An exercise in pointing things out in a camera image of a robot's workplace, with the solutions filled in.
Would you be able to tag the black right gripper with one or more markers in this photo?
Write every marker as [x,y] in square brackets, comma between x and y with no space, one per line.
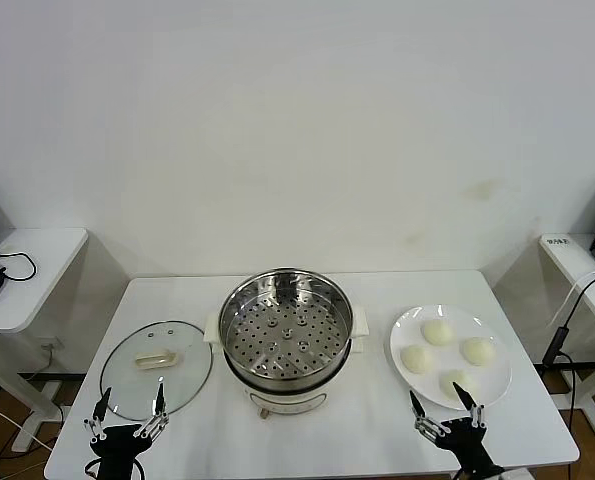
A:
[469,450]

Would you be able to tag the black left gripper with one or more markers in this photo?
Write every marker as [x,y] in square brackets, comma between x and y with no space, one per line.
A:
[119,450]

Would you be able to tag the white steamed baozi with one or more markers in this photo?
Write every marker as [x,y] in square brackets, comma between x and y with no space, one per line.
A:
[478,351]
[437,332]
[449,382]
[416,358]

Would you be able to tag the stainless steel steamer pot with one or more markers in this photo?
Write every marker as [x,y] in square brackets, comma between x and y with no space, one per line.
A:
[287,400]

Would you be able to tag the perforated stainless steamer basket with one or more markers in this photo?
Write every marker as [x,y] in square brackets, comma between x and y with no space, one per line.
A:
[287,340]

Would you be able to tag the white round plate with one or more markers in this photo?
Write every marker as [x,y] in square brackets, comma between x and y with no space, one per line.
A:
[497,380]

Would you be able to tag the black floor bar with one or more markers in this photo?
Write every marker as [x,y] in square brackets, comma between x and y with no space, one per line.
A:
[52,376]
[572,365]

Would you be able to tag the white label black text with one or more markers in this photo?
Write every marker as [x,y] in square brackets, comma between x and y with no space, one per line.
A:
[557,241]

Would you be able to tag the white wall outlet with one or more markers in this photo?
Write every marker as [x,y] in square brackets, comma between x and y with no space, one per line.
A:
[49,344]

